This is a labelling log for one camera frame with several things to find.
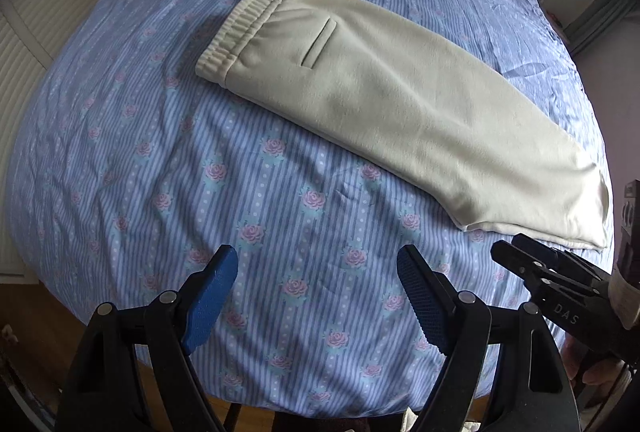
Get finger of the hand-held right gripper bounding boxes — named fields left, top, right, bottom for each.
left=511, top=233, right=615, bottom=285
left=490, top=240, right=640, bottom=363

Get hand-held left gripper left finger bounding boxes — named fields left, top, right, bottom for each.
left=55, top=244, right=241, bottom=432

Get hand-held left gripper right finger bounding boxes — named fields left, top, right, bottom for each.
left=396, top=244, right=581, bottom=432

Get cream pants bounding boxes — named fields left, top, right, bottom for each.
left=195, top=0, right=612, bottom=253

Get person's right hand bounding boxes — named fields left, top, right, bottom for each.
left=564, top=334, right=626, bottom=388

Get blue floral striped bedsheet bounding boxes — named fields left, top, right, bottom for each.
left=7, top=0, right=617, bottom=413

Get grey curtain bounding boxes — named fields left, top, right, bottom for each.
left=564, top=0, right=637, bottom=57

